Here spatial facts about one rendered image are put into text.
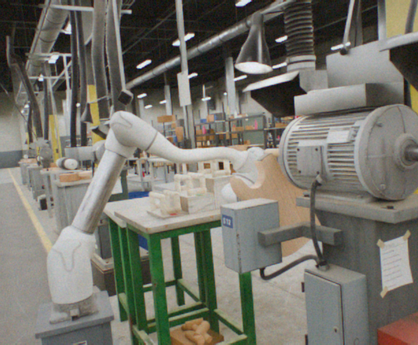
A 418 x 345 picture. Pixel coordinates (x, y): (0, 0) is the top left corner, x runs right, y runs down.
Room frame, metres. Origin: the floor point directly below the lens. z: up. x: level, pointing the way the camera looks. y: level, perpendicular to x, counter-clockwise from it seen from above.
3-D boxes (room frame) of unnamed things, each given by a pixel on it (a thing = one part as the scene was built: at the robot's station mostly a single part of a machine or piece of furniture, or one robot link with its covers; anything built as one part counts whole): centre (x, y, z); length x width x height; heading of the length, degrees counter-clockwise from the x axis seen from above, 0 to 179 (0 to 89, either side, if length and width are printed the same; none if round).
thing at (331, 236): (1.15, -0.32, 1.02); 0.13 x 0.04 x 0.04; 27
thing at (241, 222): (1.17, -0.17, 0.99); 0.24 x 0.21 x 0.26; 27
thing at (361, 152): (1.20, -0.42, 1.25); 0.41 x 0.27 x 0.26; 27
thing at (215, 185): (2.28, -0.03, 1.02); 0.27 x 0.15 x 0.17; 27
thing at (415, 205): (1.14, -0.46, 1.11); 0.36 x 0.24 x 0.04; 27
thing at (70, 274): (1.52, 0.58, 0.87); 0.18 x 0.16 x 0.22; 20
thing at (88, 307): (1.49, 0.57, 0.73); 0.22 x 0.18 x 0.06; 20
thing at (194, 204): (2.22, 0.11, 0.98); 0.27 x 0.16 x 0.09; 27
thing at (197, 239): (2.59, 0.10, 0.45); 0.05 x 0.05 x 0.90; 27
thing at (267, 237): (1.19, -0.23, 1.02); 0.19 x 0.04 x 0.04; 117
